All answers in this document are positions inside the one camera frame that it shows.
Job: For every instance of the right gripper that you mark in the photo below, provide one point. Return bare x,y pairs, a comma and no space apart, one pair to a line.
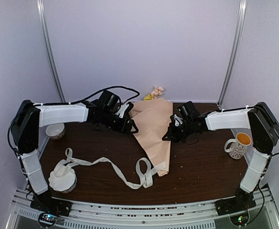
171,135

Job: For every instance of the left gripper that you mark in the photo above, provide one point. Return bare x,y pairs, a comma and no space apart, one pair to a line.
128,127

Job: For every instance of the yellow fake flower stem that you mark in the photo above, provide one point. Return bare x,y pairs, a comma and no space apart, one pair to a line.
148,97

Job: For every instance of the white ribbon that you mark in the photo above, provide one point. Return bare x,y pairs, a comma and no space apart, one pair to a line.
143,169

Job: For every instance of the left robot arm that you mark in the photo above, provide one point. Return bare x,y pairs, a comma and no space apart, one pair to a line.
24,128

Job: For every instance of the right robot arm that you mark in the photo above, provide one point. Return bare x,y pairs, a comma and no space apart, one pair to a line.
259,119

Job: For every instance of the peach fake flower stem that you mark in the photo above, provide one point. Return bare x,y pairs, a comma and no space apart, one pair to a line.
157,91

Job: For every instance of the white patterned mug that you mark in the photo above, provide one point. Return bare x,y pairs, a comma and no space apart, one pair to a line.
237,147

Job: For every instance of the small white bowl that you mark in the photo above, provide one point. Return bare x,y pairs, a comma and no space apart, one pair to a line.
56,131

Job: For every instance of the white scalloped dish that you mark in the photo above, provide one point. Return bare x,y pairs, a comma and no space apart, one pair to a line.
62,179

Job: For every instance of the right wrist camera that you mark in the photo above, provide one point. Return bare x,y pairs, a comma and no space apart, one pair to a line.
177,120

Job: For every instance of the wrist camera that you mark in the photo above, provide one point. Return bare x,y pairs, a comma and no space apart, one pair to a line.
124,109
177,120

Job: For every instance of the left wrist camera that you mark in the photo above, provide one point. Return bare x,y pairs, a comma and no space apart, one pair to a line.
124,109

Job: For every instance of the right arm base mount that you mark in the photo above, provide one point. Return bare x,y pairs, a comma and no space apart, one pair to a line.
238,206

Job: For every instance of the aluminium corner frame post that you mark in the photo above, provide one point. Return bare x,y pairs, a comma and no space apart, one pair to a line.
241,16

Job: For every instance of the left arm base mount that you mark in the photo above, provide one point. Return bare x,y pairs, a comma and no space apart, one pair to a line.
51,209

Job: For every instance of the front aluminium rail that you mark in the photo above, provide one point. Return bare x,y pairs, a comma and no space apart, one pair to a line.
196,215

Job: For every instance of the left aluminium frame post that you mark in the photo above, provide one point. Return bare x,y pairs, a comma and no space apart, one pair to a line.
49,51

